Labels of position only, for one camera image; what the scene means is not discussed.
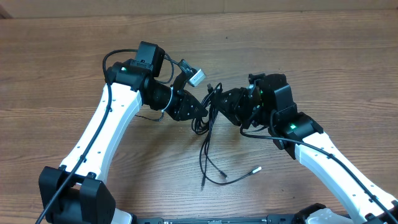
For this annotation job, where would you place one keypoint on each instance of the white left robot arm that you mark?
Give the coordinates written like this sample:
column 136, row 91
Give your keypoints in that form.
column 76, row 191

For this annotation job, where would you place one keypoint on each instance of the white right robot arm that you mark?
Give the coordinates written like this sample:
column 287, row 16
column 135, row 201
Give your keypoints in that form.
column 268, row 101

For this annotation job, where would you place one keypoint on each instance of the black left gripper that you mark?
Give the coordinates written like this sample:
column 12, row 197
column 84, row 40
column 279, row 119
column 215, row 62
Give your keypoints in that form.
column 182, row 113

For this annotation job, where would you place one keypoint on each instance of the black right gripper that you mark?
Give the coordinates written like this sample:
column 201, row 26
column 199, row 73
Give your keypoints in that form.
column 233, row 109

